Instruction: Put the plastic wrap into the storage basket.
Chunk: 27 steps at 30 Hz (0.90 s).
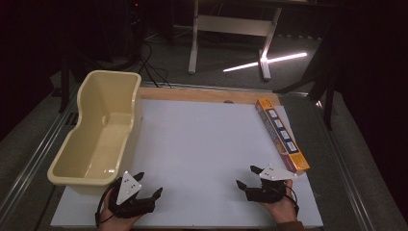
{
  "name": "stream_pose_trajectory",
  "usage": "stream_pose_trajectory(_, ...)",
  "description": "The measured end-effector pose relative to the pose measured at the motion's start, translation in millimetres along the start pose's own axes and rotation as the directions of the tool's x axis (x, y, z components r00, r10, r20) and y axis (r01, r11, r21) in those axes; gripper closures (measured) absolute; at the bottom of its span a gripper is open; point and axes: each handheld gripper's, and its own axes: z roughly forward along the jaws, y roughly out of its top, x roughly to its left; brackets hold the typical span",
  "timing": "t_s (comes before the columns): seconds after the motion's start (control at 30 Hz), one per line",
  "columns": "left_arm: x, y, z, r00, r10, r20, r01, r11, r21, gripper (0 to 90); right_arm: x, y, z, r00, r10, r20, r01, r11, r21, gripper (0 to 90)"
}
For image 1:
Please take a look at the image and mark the cream plastic tub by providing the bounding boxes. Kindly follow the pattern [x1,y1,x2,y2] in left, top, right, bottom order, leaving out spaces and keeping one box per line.
[46,69,142,196]

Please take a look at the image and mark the person's left hand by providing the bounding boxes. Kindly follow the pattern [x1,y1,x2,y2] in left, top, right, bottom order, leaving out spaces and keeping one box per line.
[98,192,142,231]

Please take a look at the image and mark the black stand leg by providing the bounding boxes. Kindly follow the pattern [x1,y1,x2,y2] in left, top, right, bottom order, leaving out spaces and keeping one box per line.
[58,52,71,114]

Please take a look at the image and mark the wooden board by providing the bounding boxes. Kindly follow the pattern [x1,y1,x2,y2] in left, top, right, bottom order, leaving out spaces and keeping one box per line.
[138,87,282,106]

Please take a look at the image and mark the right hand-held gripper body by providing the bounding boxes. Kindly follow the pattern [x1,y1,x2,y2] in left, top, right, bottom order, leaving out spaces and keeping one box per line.
[244,164,298,204]

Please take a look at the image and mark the person's right hand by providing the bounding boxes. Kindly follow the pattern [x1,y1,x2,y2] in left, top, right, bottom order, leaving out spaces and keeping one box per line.
[260,178,299,225]

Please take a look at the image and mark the dark computer tower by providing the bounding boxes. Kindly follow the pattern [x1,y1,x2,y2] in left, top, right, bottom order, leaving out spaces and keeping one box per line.
[127,0,146,61]

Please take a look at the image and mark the metal floor rail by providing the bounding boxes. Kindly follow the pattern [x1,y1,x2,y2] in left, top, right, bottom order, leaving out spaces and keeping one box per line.
[0,90,80,219]
[315,99,377,231]

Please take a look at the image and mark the black floor cables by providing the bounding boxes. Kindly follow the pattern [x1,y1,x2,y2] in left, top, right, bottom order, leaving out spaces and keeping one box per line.
[137,40,173,89]

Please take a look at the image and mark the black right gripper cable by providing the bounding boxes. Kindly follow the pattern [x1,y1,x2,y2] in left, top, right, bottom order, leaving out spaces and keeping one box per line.
[270,185,300,217]

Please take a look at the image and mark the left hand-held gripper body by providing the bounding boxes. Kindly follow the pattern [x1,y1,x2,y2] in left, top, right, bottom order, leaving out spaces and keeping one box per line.
[108,170,157,219]

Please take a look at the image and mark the long orange cardboard box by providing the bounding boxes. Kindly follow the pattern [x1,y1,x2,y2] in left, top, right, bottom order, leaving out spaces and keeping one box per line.
[254,97,312,176]

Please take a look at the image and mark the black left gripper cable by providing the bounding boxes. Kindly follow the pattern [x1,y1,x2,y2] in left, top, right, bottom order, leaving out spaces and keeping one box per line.
[94,177,123,229]

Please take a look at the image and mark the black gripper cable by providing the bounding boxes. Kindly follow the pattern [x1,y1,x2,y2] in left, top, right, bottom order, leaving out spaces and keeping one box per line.
[94,177,123,229]
[270,185,300,217]

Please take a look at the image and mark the dark tripod stand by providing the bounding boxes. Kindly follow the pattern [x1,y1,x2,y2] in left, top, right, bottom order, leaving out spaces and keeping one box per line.
[272,28,337,131]

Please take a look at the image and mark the white metal table frame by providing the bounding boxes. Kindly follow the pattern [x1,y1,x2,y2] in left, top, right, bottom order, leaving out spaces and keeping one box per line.
[188,0,283,82]

